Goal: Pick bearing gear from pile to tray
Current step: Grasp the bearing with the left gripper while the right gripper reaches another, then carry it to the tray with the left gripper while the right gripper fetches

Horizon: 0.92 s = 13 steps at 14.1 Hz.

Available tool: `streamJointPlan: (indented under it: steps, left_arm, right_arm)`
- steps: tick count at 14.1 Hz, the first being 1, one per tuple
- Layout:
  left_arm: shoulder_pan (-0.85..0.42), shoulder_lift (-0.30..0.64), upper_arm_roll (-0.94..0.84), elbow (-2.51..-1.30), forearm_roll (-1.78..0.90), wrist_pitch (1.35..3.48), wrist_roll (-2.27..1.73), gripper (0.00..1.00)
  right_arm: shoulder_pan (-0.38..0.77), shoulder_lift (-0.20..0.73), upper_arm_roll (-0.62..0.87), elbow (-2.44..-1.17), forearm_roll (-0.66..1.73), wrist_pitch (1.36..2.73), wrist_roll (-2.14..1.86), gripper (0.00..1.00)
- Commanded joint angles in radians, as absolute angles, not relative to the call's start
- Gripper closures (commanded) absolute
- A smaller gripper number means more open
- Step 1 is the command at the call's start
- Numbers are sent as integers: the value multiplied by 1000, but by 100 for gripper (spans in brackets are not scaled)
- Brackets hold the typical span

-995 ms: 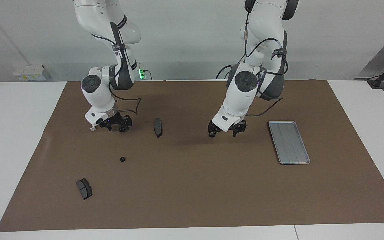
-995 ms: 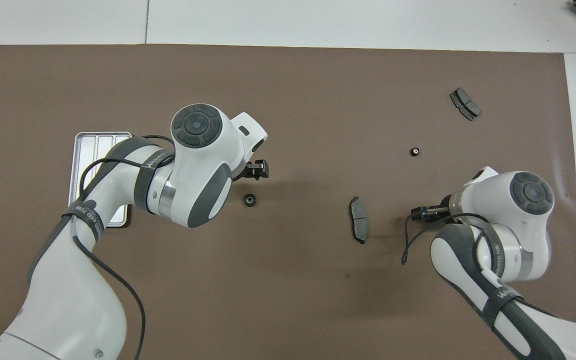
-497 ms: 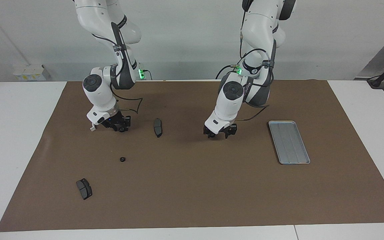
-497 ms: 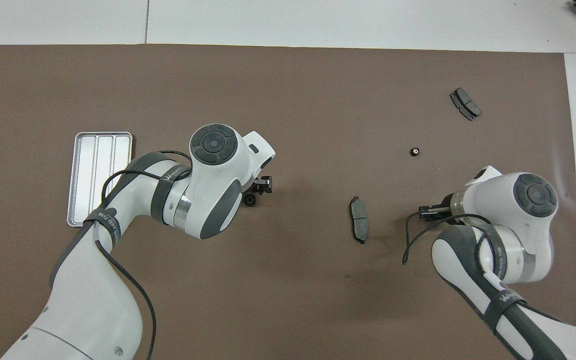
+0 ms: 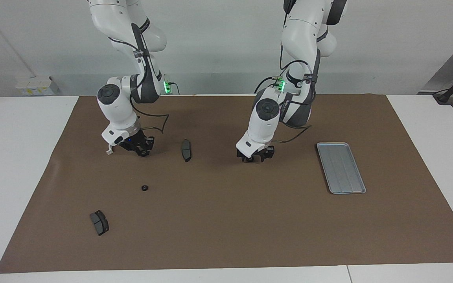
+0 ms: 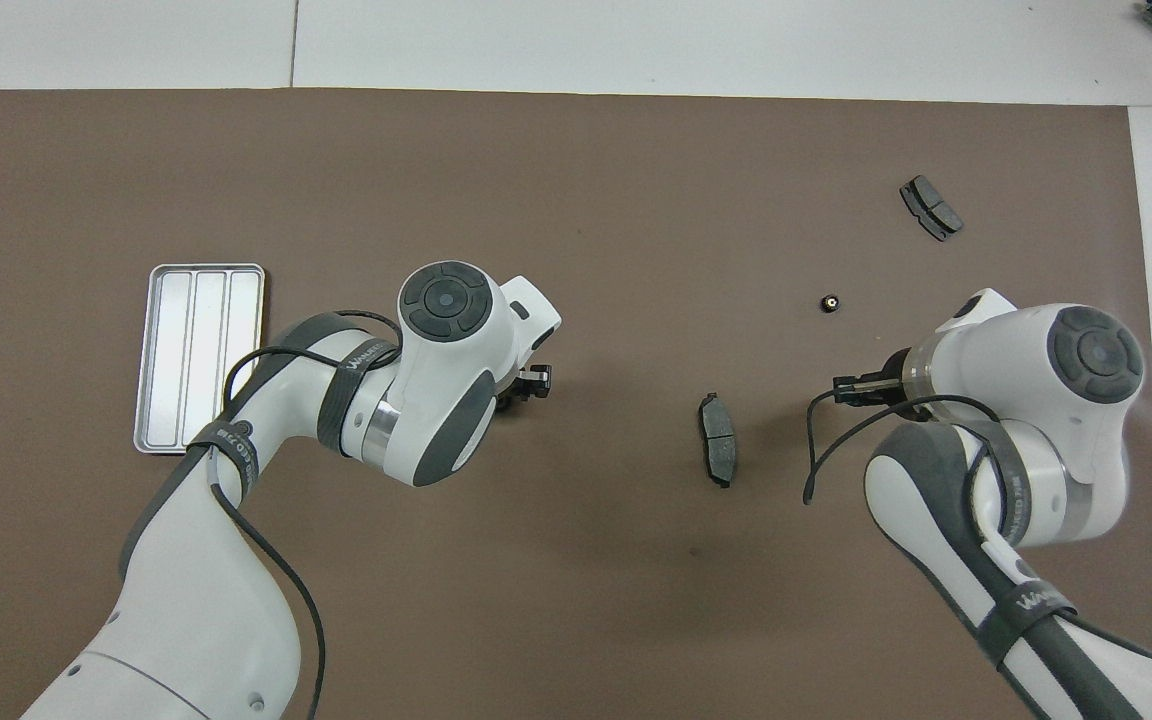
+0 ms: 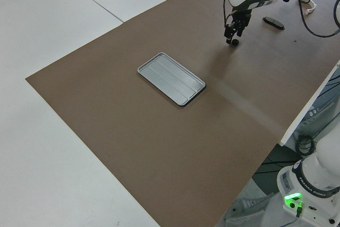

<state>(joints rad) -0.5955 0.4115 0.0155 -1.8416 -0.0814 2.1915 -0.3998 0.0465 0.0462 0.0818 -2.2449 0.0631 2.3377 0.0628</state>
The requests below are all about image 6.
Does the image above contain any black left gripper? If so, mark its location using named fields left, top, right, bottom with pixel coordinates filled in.
left=494, top=365, right=554, bottom=413

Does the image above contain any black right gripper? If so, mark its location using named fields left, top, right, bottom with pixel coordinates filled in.
left=833, top=350, right=912, bottom=409

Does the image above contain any silver ribbed metal tray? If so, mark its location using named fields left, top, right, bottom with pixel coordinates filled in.
left=133, top=263, right=267, bottom=456

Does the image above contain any long dark brake pad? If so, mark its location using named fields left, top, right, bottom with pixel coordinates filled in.
left=699, top=392, right=740, bottom=489

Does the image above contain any short dark brake pad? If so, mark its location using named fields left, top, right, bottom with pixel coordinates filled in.
left=899, top=175, right=964, bottom=243

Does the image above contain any brown table mat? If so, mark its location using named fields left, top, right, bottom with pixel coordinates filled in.
left=0, top=88, right=1152, bottom=720

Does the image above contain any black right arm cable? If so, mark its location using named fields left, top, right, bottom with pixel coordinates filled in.
left=802, top=392, right=1002, bottom=506

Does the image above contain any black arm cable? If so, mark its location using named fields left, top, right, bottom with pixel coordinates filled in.
left=802, top=392, right=1002, bottom=506
left=204, top=308, right=407, bottom=720

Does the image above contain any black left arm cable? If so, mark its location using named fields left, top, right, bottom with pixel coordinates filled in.
left=204, top=308, right=407, bottom=720

